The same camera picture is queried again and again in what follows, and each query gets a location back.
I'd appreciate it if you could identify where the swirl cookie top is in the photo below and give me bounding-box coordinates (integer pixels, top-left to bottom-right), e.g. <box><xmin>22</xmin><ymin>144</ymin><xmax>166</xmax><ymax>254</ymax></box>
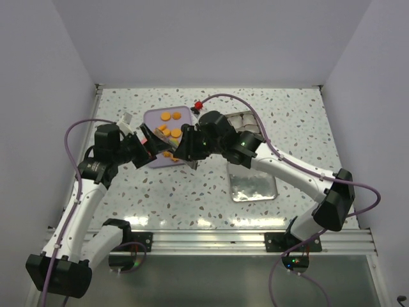
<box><xmin>172</xmin><ymin>112</ymin><xmax>181</xmax><ymax>120</ymax></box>

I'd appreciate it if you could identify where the silver tin lid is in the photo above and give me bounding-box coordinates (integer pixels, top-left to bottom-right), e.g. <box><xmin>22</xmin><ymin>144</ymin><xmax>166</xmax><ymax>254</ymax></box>
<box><xmin>227</xmin><ymin>163</ymin><xmax>278</xmax><ymax>203</ymax></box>

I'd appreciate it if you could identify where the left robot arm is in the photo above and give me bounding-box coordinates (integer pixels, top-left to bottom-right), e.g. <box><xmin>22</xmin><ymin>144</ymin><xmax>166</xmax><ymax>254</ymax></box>
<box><xmin>26</xmin><ymin>123</ymin><xmax>172</xmax><ymax>298</ymax></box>

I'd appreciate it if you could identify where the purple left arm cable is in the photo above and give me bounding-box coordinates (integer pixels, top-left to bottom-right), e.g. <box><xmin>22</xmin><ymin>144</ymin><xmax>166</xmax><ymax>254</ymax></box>
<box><xmin>40</xmin><ymin>118</ymin><xmax>118</xmax><ymax>307</ymax></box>

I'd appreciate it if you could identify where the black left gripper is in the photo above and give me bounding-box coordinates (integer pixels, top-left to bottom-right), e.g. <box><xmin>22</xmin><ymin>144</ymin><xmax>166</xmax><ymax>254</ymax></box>
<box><xmin>112</xmin><ymin>123</ymin><xmax>171</xmax><ymax>169</ymax></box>

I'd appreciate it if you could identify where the red cable connector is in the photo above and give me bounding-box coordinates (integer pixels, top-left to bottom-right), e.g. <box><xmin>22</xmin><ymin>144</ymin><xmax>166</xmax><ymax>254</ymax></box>
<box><xmin>190</xmin><ymin>101</ymin><xmax>203</xmax><ymax>114</ymax></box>

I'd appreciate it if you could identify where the aluminium front rail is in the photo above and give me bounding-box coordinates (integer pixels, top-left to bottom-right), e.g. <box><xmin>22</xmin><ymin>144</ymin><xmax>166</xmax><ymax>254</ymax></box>
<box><xmin>46</xmin><ymin>228</ymin><xmax>374</xmax><ymax>256</ymax></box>

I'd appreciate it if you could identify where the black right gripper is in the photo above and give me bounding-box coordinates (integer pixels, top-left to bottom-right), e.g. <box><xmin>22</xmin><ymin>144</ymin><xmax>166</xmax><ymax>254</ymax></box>
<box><xmin>173</xmin><ymin>125</ymin><xmax>224</xmax><ymax>161</ymax></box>

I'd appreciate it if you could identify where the lilac plastic tray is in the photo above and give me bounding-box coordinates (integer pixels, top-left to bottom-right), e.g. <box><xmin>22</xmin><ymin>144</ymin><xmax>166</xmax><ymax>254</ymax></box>
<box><xmin>143</xmin><ymin>106</ymin><xmax>192</xmax><ymax>169</ymax></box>

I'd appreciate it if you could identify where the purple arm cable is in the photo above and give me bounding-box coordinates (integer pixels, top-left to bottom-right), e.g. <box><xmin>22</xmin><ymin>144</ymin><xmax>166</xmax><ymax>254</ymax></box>
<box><xmin>200</xmin><ymin>93</ymin><xmax>382</xmax><ymax>307</ymax></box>
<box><xmin>40</xmin><ymin>118</ymin><xmax>118</xmax><ymax>307</ymax></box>

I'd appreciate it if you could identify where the round dotted biscuit right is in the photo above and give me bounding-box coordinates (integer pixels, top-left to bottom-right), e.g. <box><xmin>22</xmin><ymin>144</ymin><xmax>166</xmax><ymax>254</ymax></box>
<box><xmin>171</xmin><ymin>129</ymin><xmax>181</xmax><ymax>138</ymax></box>

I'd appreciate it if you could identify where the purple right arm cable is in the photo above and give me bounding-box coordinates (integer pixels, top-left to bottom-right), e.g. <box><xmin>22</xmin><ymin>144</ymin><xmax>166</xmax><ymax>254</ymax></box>
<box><xmin>200</xmin><ymin>93</ymin><xmax>382</xmax><ymax>307</ymax></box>

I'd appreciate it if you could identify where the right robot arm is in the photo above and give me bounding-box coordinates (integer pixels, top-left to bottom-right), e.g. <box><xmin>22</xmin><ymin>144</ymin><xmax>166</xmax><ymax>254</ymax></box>
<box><xmin>174</xmin><ymin>111</ymin><xmax>355</xmax><ymax>251</ymax></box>

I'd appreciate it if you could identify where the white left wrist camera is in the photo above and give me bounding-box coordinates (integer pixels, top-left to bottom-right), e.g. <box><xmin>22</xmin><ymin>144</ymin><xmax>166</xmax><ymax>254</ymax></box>
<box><xmin>116</xmin><ymin>112</ymin><xmax>135</xmax><ymax>137</ymax></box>

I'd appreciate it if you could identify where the round dotted biscuit top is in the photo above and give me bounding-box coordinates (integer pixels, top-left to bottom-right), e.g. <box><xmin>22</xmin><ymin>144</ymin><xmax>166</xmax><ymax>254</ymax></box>
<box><xmin>160</xmin><ymin>112</ymin><xmax>172</xmax><ymax>122</ymax></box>

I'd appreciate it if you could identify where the pink cookie tin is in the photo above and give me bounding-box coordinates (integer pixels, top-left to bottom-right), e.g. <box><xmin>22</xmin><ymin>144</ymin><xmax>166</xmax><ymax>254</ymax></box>
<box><xmin>226</xmin><ymin>111</ymin><xmax>265</xmax><ymax>145</ymax></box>

